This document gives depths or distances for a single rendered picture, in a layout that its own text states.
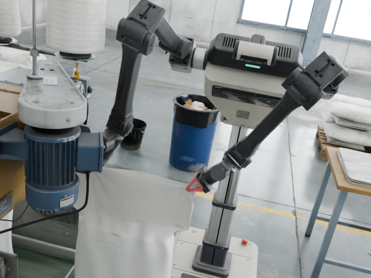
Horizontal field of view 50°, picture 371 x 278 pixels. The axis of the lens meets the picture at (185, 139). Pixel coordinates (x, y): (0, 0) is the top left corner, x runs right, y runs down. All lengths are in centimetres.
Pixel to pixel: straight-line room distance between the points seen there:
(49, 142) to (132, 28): 40
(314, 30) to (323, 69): 774
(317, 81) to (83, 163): 69
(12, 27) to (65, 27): 21
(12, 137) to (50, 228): 112
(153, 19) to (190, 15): 828
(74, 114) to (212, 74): 76
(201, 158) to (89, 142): 271
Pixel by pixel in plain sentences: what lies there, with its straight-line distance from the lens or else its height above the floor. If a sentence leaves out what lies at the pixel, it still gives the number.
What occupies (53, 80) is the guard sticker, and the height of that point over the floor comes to 142.
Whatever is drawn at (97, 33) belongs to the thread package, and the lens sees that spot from 117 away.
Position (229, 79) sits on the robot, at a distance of 167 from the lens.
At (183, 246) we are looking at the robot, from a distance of 248.
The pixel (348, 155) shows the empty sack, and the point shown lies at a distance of 292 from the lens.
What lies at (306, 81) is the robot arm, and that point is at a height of 155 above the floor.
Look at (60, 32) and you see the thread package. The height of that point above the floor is 158.
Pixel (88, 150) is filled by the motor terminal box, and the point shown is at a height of 129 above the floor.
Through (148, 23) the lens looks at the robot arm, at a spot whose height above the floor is 163.
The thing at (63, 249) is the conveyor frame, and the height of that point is 42.
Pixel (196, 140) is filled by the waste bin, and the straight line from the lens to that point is 369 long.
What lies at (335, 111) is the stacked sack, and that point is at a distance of 467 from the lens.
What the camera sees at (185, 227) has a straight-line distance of 161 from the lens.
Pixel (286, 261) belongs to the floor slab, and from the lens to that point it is 302.
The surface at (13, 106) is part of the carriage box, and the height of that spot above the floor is 133.
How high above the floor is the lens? 179
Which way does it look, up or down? 23 degrees down
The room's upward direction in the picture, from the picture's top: 9 degrees clockwise
